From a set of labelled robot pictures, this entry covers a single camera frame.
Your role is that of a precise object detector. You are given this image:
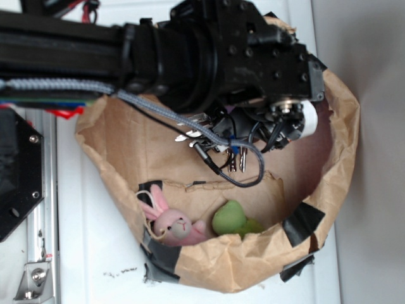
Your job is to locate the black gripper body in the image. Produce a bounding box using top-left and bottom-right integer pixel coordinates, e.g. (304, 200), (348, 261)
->
(208, 102), (306, 152)

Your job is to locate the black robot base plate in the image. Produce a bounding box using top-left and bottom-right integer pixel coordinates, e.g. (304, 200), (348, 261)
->
(1, 108), (44, 242)

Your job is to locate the brown paper bag bin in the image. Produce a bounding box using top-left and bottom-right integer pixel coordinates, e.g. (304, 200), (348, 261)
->
(76, 70), (360, 293)

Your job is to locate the green plush toy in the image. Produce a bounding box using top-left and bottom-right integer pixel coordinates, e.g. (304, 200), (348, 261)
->
(211, 200), (265, 239)

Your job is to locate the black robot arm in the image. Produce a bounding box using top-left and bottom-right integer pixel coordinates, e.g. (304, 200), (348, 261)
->
(1, 1), (325, 130)

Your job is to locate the pink plush bunny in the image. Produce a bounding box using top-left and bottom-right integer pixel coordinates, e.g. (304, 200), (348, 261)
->
(136, 184), (208, 246)

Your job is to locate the aluminium extrusion rail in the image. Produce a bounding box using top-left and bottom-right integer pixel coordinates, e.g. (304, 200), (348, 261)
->
(25, 110), (61, 303)

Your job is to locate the silver key bunch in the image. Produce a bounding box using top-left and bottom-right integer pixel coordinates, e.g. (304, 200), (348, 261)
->
(174, 113), (249, 174)

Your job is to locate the metal corner bracket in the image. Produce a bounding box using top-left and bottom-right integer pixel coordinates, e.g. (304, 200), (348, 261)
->
(13, 262), (54, 303)

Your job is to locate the white wrist camera ring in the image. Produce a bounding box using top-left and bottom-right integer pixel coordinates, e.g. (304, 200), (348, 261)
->
(300, 101), (318, 139)

